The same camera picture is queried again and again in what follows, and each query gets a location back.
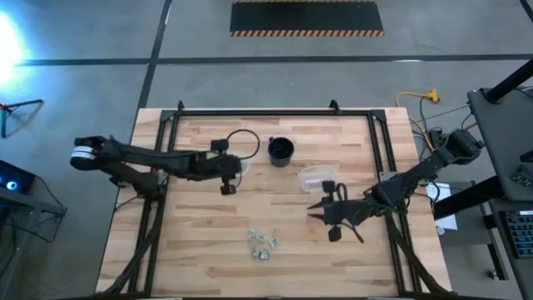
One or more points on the black plastic cup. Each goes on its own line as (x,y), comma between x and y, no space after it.
(281,152)

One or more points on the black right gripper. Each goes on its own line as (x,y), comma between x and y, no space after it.
(350,210)

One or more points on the black box with blue light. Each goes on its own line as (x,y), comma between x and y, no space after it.
(12,178)

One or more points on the grey desk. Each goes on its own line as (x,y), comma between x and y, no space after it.
(506,141)

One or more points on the oblong clear plastic container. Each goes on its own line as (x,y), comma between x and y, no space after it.
(312,177)

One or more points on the small black patterned device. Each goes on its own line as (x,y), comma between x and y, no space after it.
(522,176)

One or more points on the keyboard with coloured keys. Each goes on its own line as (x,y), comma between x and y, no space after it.
(521,233)

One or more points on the black hazard-striped floor mat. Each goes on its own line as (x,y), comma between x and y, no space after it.
(306,16)

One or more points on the black slanted pole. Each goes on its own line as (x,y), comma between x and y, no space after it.
(510,83)

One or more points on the black desk support beam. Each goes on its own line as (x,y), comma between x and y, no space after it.
(466,200)

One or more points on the black power strip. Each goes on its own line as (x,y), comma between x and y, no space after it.
(435,135)

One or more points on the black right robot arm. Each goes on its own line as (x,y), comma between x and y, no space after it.
(429,164)

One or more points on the white paper sheet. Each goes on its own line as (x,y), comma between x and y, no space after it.
(445,218)

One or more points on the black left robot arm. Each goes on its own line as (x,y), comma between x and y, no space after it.
(137,160)

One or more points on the crumpled light green packet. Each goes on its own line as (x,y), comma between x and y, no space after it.
(251,233)
(254,251)
(261,237)
(273,241)

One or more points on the round clear plastic container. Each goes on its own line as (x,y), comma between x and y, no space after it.
(246,166)

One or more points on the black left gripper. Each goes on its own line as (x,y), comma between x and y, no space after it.
(225,166)

